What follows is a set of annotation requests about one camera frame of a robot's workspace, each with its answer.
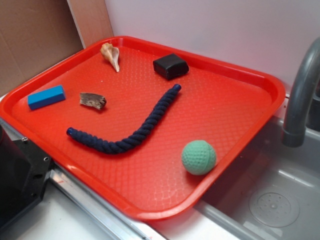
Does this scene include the brown wood chip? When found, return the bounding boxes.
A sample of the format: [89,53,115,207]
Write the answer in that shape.
[79,92,107,110]

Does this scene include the red plastic tray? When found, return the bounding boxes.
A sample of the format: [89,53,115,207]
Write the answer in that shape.
[0,36,285,222]

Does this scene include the green dimpled ball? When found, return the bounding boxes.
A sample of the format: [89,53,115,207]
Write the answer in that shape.
[181,140,217,176]

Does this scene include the black rounded box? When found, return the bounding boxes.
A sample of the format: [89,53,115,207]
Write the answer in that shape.
[152,53,189,80]

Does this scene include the spiral seashell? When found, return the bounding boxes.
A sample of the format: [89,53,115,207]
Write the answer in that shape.
[100,43,120,73]

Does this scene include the blue rectangular block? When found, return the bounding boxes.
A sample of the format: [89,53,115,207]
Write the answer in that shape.
[27,85,66,110]

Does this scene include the grey plastic sink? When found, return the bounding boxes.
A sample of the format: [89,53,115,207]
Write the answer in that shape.
[195,117,320,240]

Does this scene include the grey faucet spout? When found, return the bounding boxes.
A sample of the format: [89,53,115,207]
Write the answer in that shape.
[281,38,320,148]

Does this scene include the brown cardboard panel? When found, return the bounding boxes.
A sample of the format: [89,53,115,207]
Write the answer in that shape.
[0,0,113,96]

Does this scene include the dark blue twisted rope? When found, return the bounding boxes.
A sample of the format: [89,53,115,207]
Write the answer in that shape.
[66,83,182,155]

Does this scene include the metal rail strip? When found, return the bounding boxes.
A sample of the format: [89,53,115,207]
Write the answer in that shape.
[0,117,153,240]

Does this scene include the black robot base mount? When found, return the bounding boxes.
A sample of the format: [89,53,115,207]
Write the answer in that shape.
[0,127,52,232]

